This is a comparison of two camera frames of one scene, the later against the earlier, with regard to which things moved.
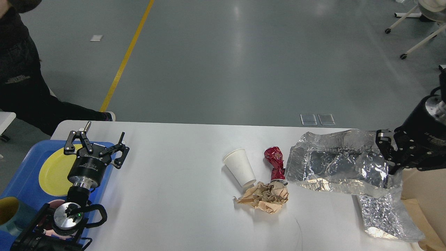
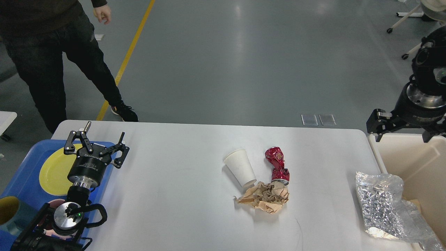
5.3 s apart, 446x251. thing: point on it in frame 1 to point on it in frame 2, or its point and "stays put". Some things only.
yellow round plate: x=54 y=173 stays put
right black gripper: x=419 y=143 to x=414 y=109
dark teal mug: x=15 y=215 stays put
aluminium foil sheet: x=349 y=160 to x=414 y=227
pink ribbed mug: x=52 y=229 stays put
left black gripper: x=87 y=169 stays put
